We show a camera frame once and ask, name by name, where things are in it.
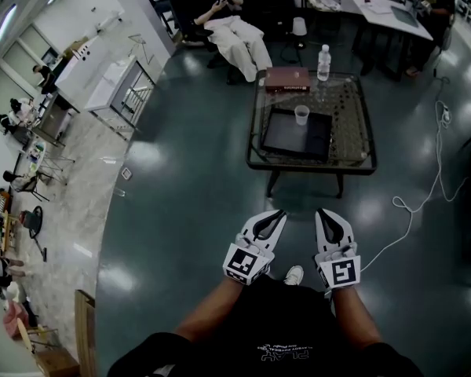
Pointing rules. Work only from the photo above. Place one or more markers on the person's left forearm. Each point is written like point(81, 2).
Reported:
point(208, 312)

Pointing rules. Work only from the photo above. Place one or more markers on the glass coffee table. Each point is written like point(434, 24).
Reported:
point(349, 132)

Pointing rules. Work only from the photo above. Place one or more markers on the translucent plastic cup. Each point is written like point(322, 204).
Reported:
point(301, 116)

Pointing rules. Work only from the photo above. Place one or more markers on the pink bag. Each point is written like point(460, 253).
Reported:
point(15, 316)

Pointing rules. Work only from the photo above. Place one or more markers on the person's white shoe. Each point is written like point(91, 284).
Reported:
point(294, 275)

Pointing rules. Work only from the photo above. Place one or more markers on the wooden chair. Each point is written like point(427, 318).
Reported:
point(43, 352)

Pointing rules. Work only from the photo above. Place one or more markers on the person's right forearm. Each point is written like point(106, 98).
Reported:
point(355, 316)

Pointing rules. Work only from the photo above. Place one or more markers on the grey framed tray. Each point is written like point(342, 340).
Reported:
point(404, 16)

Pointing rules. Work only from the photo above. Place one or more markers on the person's black shirt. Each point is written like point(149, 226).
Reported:
point(282, 328)

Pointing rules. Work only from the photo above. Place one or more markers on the black tray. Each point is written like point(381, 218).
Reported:
point(286, 136)

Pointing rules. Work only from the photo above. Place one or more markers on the wooden board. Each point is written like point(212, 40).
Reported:
point(85, 328)

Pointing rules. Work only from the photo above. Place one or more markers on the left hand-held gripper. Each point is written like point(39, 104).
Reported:
point(246, 263)

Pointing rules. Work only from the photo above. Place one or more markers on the white cylinder lamp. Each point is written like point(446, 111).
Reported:
point(299, 26)

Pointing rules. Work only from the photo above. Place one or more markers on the clear water bottle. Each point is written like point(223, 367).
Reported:
point(323, 65)

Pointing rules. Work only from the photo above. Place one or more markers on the brown flat box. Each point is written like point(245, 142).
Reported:
point(286, 79)

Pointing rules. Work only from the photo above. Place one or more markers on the black floor fan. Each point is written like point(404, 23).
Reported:
point(35, 222)

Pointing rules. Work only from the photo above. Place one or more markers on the black armchair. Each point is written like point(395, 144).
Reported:
point(180, 10)

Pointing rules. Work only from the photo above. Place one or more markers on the white counter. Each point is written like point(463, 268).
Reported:
point(82, 65)

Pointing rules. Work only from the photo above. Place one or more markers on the white metal rack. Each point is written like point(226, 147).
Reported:
point(121, 88)

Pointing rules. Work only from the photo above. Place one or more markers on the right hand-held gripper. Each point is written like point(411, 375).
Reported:
point(339, 271)

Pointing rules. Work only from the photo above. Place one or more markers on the white square table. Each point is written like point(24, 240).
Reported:
point(380, 10)

